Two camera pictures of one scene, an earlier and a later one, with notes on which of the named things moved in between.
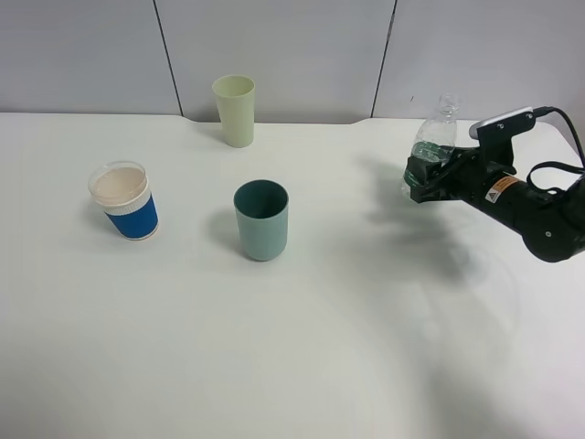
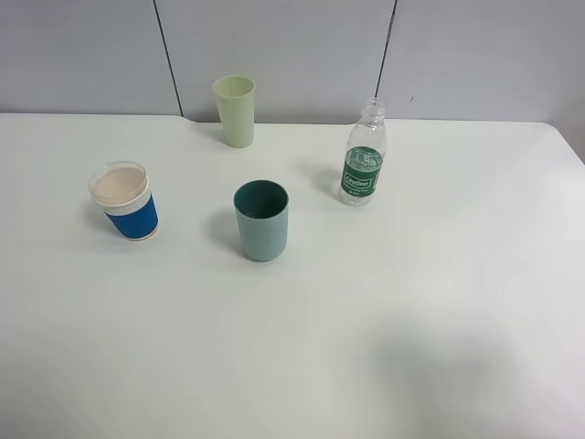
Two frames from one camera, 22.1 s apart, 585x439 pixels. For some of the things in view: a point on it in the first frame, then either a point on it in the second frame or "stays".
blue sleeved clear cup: [122, 189] stays
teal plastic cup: [261, 208] stays
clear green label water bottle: [436, 138] -> [366, 159]
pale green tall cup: [235, 96] stays
